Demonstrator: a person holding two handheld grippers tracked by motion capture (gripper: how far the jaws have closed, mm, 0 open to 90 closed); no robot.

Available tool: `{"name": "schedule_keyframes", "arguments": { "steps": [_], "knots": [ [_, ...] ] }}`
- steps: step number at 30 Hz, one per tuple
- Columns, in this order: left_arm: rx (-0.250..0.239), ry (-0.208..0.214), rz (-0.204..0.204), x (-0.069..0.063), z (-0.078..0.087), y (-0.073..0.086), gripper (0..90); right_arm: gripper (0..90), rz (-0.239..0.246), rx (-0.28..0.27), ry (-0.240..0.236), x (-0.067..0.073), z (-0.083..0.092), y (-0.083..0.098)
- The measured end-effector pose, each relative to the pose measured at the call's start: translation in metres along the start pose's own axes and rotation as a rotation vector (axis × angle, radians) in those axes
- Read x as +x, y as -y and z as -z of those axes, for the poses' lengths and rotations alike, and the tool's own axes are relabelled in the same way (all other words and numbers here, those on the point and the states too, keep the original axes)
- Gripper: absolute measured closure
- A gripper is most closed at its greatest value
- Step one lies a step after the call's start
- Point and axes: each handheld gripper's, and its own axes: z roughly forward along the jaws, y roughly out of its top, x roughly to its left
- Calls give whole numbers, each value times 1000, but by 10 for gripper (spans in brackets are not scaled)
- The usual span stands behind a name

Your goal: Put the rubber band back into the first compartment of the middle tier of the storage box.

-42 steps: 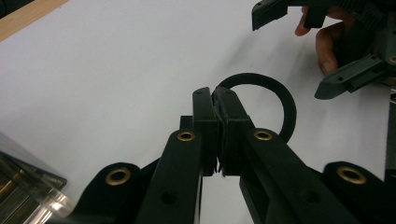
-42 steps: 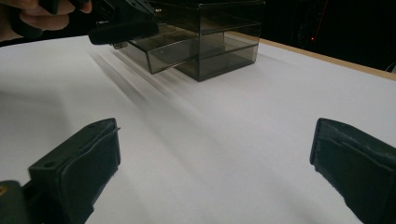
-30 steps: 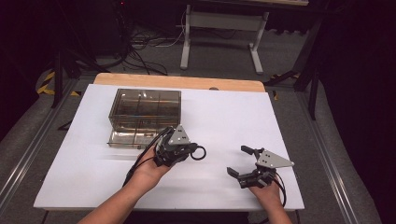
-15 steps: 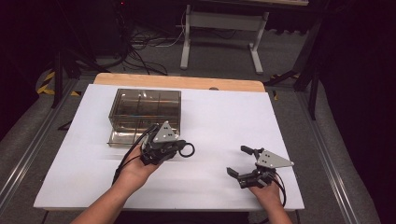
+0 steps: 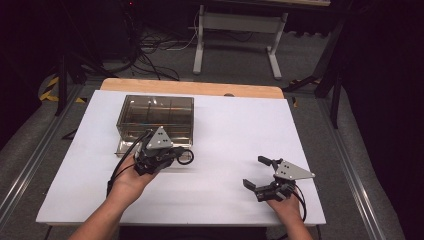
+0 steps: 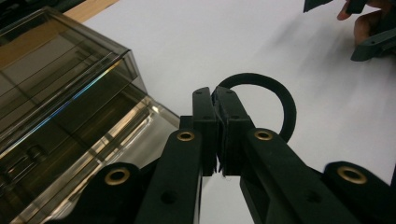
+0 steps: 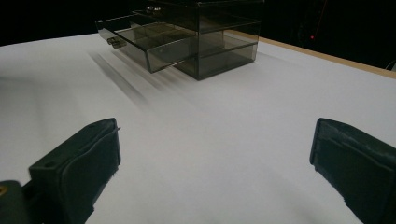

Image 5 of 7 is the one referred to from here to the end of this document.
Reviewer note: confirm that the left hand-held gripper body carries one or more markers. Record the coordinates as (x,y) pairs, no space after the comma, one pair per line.
(159,141)

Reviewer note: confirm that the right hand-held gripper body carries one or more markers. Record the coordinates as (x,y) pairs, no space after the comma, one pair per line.
(288,171)

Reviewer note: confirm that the clear grey drawer box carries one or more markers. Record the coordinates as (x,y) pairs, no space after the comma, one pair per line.
(156,111)

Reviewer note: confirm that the clear grey drawer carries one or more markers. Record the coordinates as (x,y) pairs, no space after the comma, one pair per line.
(125,148)

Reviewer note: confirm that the person's right hand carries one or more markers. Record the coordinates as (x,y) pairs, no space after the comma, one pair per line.
(286,208)

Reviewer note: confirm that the person's left hand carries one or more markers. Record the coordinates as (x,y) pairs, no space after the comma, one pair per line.
(131,181)

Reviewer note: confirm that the white table cover sheet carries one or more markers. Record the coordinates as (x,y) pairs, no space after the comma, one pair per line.
(226,133)

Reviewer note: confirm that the wooden table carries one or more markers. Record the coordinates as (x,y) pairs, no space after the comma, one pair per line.
(186,87)

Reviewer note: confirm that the black metal stand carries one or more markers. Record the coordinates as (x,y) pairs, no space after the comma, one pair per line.
(61,83)
(335,96)

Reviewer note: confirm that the yellow black floor tape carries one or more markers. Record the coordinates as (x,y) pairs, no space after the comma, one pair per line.
(50,90)

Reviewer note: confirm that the aluminium floor rail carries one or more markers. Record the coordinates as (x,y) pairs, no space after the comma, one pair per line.
(33,156)
(350,173)

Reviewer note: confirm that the white desk frame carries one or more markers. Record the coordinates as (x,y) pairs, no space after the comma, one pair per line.
(240,22)

